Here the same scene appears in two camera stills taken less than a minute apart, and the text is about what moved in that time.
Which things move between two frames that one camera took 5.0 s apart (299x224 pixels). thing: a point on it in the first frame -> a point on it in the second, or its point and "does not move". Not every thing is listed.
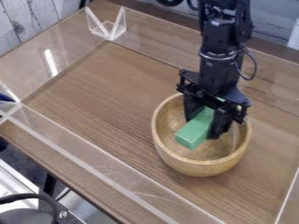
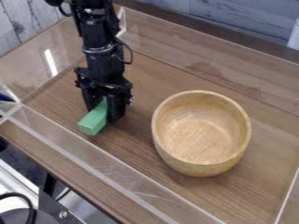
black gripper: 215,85 -> 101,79
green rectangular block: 192,133 -> 92,122
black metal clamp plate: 65,217 does not move
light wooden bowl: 215,157 does not move
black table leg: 49,184 does not move
